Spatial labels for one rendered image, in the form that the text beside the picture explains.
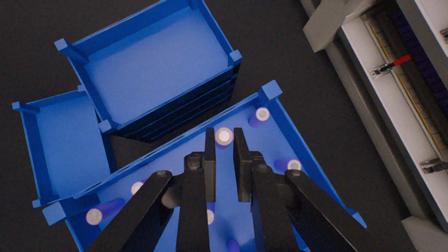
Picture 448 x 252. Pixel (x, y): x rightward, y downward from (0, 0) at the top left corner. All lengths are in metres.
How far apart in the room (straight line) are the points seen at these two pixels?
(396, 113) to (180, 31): 0.58
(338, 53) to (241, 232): 0.67
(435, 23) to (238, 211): 0.49
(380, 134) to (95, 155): 0.89
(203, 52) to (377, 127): 0.58
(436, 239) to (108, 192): 0.82
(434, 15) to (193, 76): 0.47
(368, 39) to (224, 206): 0.59
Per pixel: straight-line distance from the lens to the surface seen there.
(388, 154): 0.89
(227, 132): 0.20
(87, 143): 0.85
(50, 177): 0.90
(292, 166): 0.30
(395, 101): 0.75
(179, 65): 0.55
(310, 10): 0.94
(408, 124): 0.76
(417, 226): 0.93
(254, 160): 0.16
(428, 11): 0.61
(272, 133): 0.36
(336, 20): 0.77
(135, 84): 0.56
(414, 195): 0.93
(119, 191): 0.37
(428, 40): 0.62
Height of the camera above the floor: 0.75
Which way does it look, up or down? 82 degrees down
